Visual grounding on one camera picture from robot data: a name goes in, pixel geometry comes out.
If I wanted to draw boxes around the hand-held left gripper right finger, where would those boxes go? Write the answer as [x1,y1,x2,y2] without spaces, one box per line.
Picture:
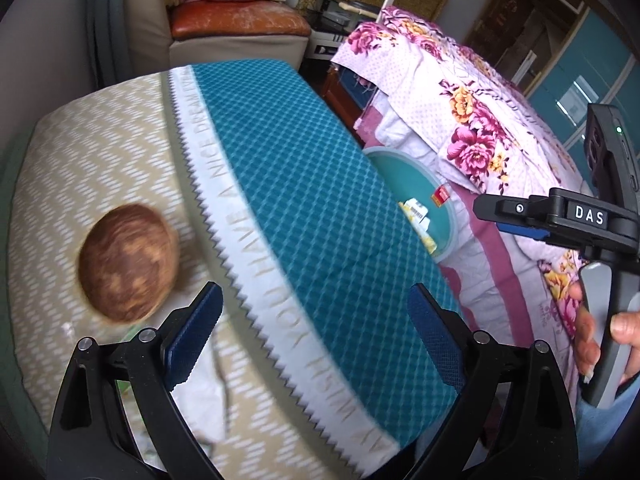
[406,282,581,480]

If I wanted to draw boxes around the floral blanket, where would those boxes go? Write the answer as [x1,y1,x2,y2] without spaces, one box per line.
[330,5,601,378]

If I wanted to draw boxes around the teal plastic basin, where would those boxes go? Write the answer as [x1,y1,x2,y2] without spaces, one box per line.
[362,146,473,263]

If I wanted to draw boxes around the grey-green folded frame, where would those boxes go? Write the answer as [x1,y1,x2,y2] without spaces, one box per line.
[87,0,131,96]

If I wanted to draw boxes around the white tissue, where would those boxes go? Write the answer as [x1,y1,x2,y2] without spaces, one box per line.
[172,345,231,441]

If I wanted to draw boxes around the teal glass cabinet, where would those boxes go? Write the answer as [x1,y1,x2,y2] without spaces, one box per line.
[522,7,640,171]

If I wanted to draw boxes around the cream armchair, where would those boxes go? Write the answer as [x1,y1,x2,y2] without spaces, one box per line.
[122,0,313,68]

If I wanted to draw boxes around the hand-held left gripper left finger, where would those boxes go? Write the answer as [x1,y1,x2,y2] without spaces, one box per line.
[47,281,225,480]

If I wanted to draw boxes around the black stereo equipment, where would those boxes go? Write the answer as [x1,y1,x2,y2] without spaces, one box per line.
[302,0,381,73]

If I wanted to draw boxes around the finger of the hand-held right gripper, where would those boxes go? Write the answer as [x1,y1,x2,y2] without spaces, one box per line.
[472,192,552,224]
[496,222,549,242]

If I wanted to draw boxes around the red wooden cabinet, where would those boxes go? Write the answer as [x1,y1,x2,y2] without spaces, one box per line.
[320,67,373,126]

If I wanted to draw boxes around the brown wooden shelf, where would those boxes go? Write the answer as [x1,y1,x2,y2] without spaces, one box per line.
[462,0,588,91]

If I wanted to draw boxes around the orange seat cushion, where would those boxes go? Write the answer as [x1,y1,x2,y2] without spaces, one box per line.
[167,0,312,41]

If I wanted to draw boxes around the person's right forearm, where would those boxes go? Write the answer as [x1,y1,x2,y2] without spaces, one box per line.
[575,375,640,480]

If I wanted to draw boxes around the person's right hand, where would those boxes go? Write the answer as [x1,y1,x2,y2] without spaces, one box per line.
[569,282,640,386]

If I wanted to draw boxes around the brown round object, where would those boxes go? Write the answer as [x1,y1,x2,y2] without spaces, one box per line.
[77,203,180,322]

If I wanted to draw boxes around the white and yellow packet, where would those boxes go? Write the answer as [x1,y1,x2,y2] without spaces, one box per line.
[397,199,438,253]

